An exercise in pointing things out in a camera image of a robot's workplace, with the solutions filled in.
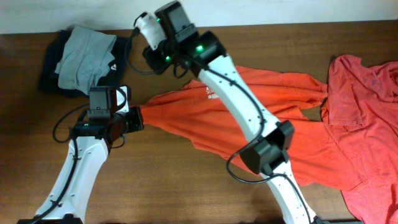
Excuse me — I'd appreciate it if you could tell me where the orange printed t-shirt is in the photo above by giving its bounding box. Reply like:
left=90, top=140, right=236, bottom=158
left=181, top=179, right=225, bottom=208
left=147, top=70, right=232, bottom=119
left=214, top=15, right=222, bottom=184
left=139, top=65, right=361, bottom=192

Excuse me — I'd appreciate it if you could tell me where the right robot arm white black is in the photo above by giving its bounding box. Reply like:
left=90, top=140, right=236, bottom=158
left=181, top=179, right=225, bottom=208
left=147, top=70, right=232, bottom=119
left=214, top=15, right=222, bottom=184
left=134, top=1, right=321, bottom=223

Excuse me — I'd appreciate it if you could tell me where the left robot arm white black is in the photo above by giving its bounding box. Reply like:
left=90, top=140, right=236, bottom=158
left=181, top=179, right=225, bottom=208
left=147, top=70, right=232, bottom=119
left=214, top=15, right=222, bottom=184
left=19, top=85, right=144, bottom=223

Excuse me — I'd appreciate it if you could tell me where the grey folded garment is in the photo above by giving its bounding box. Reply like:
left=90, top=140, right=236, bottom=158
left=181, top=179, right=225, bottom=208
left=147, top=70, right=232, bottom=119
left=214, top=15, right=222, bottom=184
left=55, top=26, right=116, bottom=95

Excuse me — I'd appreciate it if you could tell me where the dark navy folded garment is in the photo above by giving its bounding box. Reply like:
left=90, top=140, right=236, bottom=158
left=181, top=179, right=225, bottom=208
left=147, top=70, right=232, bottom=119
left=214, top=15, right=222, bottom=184
left=38, top=30, right=129, bottom=98

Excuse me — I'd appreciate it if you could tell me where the pink red t-shirt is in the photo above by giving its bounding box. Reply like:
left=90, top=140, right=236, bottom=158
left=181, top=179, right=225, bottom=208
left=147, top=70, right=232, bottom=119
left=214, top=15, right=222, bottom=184
left=322, top=55, right=397, bottom=223

